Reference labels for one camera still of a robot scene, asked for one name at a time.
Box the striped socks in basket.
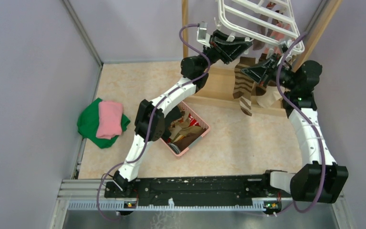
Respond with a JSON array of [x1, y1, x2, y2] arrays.
[[165, 108, 208, 155]]

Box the pink sock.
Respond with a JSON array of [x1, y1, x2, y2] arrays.
[[263, 19, 292, 56]]

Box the wooden rack stand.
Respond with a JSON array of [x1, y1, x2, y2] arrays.
[[185, 0, 342, 117]]

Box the purple cable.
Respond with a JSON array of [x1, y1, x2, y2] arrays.
[[96, 23, 211, 221], [276, 31, 327, 214]]

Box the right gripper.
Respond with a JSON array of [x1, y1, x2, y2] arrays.
[[241, 53, 297, 91]]

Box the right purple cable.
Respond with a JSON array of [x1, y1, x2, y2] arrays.
[[276, 31, 327, 214]]

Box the pink folded cloth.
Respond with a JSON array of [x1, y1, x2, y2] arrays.
[[96, 101, 123, 140]]

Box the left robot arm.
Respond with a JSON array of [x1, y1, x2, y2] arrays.
[[113, 30, 253, 197]]

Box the maroon striped sock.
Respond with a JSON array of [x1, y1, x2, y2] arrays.
[[252, 1, 285, 51]]

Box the white clip hanger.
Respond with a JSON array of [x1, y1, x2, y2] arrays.
[[216, 0, 301, 47]]

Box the pink plastic basket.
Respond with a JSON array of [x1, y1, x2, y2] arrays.
[[161, 102, 210, 157]]

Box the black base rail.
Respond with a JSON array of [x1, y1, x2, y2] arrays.
[[104, 174, 291, 214]]

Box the green cloth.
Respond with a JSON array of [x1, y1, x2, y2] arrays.
[[77, 98, 131, 149]]

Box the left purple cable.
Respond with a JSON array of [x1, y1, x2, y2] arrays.
[[96, 23, 211, 221]]

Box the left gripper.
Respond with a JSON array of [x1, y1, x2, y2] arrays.
[[198, 30, 252, 73]]

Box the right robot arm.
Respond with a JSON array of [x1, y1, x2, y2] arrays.
[[237, 54, 349, 203]]

